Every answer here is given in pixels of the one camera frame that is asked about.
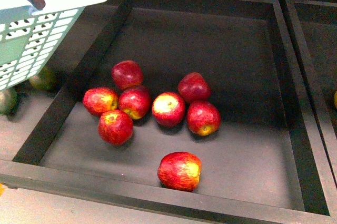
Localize dark red apple top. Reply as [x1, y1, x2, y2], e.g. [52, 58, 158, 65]
[111, 60, 143, 90]

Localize black display tray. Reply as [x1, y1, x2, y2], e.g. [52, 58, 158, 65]
[1, 0, 336, 223]

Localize dark red apple upper right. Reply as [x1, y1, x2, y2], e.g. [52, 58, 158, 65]
[177, 72, 211, 104]

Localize yellow fruit right edge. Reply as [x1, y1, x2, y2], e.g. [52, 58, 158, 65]
[333, 91, 337, 109]

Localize green mango upper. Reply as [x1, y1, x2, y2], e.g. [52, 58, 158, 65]
[28, 66, 57, 91]

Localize green mango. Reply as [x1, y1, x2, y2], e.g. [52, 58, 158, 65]
[1, 88, 17, 115]
[28, 66, 57, 91]

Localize light blue plastic basket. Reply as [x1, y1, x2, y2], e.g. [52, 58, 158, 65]
[1, 0, 107, 90]

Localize red apple centre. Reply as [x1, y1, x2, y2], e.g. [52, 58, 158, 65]
[118, 85, 152, 120]

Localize red apple front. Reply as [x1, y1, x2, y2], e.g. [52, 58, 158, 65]
[157, 152, 202, 192]

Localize green mango lower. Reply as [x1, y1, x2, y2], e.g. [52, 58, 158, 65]
[1, 88, 17, 115]

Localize red apple yellow top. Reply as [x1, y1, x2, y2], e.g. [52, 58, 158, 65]
[152, 92, 185, 128]

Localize red apple far left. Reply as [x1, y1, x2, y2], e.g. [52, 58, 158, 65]
[82, 87, 118, 116]

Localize dark red apple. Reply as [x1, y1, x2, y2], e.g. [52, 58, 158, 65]
[177, 72, 211, 104]
[111, 60, 143, 90]

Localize red apple lower left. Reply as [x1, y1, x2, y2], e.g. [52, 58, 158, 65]
[98, 110, 133, 146]

